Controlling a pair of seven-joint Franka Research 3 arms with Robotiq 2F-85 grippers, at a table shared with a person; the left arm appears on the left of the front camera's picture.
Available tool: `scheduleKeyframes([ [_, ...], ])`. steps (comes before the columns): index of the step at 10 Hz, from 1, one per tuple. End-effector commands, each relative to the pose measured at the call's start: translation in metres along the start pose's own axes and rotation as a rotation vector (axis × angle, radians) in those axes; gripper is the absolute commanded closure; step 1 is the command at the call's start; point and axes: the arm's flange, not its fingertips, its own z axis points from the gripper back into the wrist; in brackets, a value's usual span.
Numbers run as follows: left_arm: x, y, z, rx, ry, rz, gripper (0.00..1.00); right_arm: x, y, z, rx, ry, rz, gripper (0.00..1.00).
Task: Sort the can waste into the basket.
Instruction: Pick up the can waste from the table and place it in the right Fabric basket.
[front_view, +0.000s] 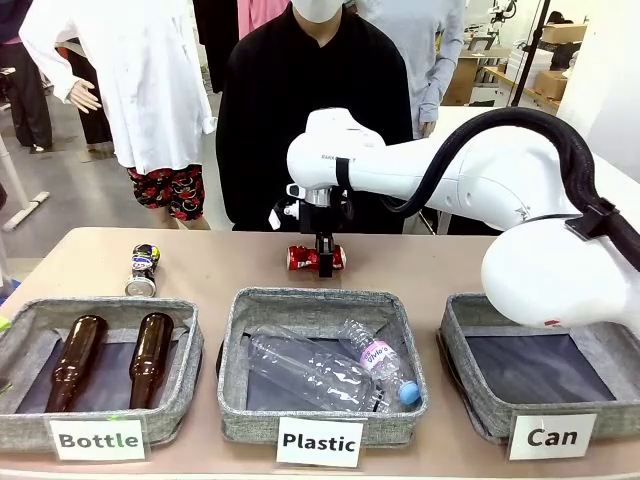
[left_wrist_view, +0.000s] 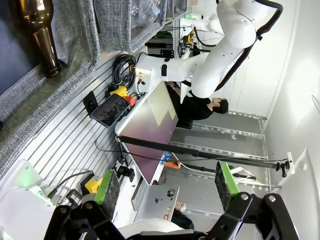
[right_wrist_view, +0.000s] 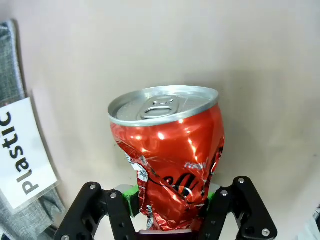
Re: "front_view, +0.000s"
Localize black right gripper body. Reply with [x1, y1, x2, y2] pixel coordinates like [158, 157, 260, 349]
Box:
[299, 199, 354, 235]

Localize crushed red can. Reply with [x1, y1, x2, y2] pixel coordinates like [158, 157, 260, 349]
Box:
[286, 244, 348, 274]

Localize large clear plastic bottle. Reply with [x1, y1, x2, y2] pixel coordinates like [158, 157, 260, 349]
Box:
[247, 324, 396, 414]

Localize small pink label plastic bottle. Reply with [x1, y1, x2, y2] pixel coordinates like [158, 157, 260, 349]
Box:
[343, 319, 420, 406]

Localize brown glass bottle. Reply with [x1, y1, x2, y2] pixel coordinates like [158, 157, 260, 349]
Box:
[45, 314, 109, 414]
[128, 312, 175, 410]

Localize grey fabric basket labelled Plastic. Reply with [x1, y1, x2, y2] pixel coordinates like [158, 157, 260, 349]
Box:
[217, 286, 430, 450]

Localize crushed blue white can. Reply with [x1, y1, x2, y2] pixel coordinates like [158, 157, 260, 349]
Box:
[124, 243, 162, 298]

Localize grey fabric basket labelled Can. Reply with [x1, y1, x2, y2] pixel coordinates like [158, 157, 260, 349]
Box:
[437, 292, 640, 446]

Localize grey fabric basket labelled Bottle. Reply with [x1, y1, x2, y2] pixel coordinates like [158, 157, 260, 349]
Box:
[0, 297, 205, 455]

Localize white Can label card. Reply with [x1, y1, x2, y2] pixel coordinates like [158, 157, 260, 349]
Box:
[507, 412, 599, 461]

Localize person in black top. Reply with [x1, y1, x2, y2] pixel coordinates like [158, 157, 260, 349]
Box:
[215, 0, 415, 235]

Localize red floral shorts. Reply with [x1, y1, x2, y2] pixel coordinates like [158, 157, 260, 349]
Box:
[126, 164, 206, 223]

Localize white Plastic label card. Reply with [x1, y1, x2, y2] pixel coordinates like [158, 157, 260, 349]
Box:
[275, 415, 365, 469]

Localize brown cardboard desk panel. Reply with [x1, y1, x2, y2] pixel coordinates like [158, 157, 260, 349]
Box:
[441, 53, 482, 107]

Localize hanging black garment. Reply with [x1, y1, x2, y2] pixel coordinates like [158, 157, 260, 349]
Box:
[192, 0, 241, 95]

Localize white face mask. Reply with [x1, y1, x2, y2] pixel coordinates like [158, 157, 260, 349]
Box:
[291, 0, 346, 23]

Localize hanging pink garment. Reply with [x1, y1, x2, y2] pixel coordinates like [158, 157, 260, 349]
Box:
[237, 0, 292, 40]

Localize mannequin in white shirt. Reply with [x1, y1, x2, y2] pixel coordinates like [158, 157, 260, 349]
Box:
[18, 0, 219, 176]

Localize low cardboard box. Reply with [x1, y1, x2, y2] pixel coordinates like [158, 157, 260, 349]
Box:
[531, 69, 570, 100]

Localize black stand pole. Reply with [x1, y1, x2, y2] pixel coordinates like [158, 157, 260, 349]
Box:
[508, 0, 552, 109]

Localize white Bottle label card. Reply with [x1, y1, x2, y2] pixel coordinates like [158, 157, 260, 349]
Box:
[48, 417, 147, 462]

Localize cardboard box on shelf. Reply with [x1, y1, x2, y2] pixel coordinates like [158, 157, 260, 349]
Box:
[541, 22, 588, 46]

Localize dark clothed figure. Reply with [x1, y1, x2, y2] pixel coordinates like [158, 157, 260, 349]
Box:
[0, 0, 54, 152]

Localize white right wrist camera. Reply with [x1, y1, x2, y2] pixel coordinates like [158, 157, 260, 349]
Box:
[268, 183, 304, 232]

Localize white desk leg frame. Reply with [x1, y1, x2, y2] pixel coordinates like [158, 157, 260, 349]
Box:
[0, 133, 51, 232]

